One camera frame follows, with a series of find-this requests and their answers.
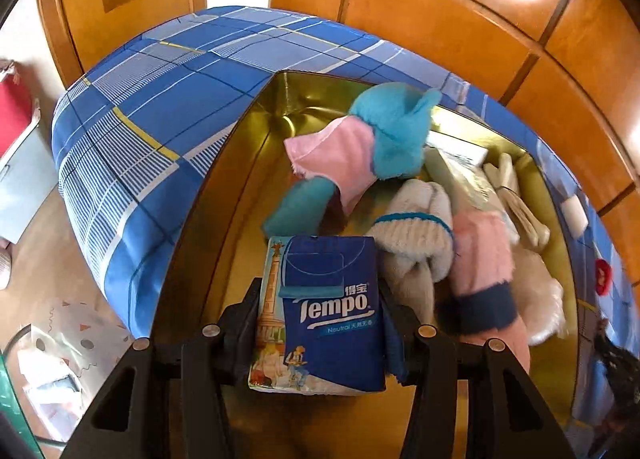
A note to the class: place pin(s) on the red plastic bin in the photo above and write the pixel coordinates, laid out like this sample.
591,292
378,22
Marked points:
15,109

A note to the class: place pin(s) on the wooden cabinet with open shelf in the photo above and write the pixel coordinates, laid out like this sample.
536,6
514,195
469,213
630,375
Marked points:
85,29

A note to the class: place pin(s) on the white socks teal stripe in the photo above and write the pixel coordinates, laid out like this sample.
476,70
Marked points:
410,234

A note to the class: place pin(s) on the white plastic packet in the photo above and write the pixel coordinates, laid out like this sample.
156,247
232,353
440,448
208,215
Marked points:
462,151

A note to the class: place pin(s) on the small white block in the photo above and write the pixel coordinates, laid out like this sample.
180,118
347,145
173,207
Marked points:
575,215

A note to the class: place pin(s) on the blue plaid bed sheet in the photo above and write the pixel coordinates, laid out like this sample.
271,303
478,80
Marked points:
150,139

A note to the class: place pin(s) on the blue tissue pack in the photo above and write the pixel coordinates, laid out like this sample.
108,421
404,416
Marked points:
325,319

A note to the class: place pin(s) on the gold tin box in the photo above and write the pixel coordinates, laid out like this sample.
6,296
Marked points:
250,179

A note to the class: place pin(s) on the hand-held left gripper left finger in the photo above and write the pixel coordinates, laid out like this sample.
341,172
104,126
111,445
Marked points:
245,334

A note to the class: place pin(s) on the wooden headboard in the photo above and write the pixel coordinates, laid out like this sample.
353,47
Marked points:
450,14

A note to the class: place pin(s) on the grey storage box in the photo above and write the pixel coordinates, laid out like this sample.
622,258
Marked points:
25,189

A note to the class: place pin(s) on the blue and pink sock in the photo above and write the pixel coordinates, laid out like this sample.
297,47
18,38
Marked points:
395,139

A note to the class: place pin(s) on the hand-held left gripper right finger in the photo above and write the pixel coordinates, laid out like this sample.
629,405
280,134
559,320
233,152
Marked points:
395,344

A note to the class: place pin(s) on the pink sock with navy band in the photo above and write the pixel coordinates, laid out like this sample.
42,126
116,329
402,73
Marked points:
480,259

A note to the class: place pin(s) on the patterned floor mat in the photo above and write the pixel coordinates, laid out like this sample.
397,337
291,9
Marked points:
75,344

